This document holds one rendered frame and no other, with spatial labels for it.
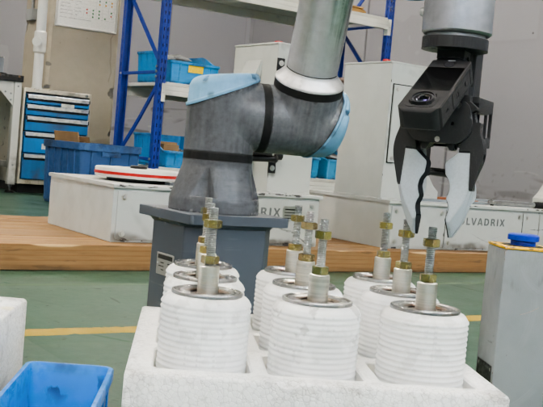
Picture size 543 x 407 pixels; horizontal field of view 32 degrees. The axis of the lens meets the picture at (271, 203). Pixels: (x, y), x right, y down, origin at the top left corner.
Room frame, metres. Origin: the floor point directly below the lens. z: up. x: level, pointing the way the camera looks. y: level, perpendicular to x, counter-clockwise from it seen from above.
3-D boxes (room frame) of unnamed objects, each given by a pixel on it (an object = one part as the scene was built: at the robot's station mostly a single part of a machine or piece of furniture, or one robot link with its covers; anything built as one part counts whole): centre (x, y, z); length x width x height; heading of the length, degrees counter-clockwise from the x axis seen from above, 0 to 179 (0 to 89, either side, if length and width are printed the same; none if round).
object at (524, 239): (1.24, -0.33, 0.32); 0.04 x 0.04 x 0.02
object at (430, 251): (1.03, -0.18, 0.30); 0.01 x 0.01 x 0.08
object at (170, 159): (6.36, 0.68, 0.36); 0.50 x 0.38 x 0.21; 35
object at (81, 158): (5.70, 1.09, 0.19); 0.50 x 0.41 x 0.37; 39
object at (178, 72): (6.38, 0.70, 0.90); 0.50 x 0.38 x 0.21; 35
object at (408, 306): (1.03, -0.18, 0.25); 0.08 x 0.08 x 0.01
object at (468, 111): (1.05, -0.19, 0.48); 0.09 x 0.08 x 0.12; 153
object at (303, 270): (1.14, -0.05, 0.26); 0.02 x 0.02 x 0.03
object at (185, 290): (1.01, 0.06, 0.25); 0.08 x 0.08 x 0.01
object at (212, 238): (1.01, 0.06, 0.30); 0.01 x 0.01 x 0.08
